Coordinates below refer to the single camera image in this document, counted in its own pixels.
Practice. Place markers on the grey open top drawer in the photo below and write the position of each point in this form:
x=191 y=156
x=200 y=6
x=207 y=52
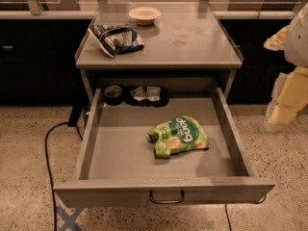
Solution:
x=116 y=165

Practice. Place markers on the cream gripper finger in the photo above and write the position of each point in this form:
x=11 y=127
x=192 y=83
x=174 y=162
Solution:
x=289 y=96
x=277 y=41

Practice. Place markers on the dark background counter cabinets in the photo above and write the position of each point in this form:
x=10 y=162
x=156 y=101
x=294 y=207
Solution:
x=37 y=65

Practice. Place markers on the green rice chip bag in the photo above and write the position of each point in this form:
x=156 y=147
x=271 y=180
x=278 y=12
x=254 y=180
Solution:
x=181 y=134

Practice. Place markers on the black tray with cards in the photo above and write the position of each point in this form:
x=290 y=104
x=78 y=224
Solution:
x=146 y=96

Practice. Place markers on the black drawer handle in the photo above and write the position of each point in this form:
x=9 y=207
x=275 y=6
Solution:
x=167 y=197

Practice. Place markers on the blue tape cross marker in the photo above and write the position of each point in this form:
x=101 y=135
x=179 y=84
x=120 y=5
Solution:
x=70 y=221

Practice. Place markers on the blue white snack bag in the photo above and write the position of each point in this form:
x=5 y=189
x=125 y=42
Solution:
x=116 y=39

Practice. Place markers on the beige paper bowl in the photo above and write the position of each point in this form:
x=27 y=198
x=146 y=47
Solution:
x=144 y=16

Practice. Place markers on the black tape roll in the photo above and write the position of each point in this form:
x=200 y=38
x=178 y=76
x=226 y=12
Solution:
x=113 y=95

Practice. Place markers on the grey cabinet with counter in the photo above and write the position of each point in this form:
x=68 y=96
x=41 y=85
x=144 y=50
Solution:
x=186 y=52

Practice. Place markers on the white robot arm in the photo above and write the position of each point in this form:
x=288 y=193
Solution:
x=296 y=43

